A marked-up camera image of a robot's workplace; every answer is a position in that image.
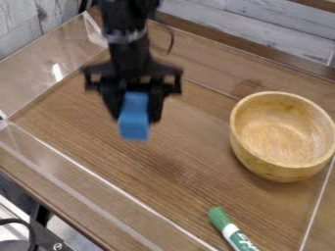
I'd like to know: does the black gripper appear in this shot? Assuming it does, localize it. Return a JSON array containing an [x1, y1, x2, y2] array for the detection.
[[83, 38, 183, 124]]

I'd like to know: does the blue rectangular block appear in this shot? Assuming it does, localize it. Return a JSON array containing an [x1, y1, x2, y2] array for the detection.
[[118, 92, 151, 140]]

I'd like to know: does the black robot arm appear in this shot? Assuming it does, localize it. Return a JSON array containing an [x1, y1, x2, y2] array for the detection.
[[83, 0, 183, 124]]

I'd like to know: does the brown wooden bowl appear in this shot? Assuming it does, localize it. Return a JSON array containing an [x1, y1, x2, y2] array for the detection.
[[230, 91, 335, 182]]

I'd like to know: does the green dry erase marker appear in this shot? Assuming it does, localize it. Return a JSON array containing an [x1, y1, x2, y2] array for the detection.
[[209, 207, 261, 251]]

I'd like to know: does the clear acrylic tray wall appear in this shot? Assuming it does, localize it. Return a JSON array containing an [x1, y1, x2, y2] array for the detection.
[[0, 14, 335, 251]]

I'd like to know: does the black cable under table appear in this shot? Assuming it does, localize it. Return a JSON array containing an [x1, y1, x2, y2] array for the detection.
[[0, 218, 40, 251]]

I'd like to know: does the black table leg frame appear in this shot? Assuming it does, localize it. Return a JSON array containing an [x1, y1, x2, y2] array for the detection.
[[0, 173, 75, 251]]

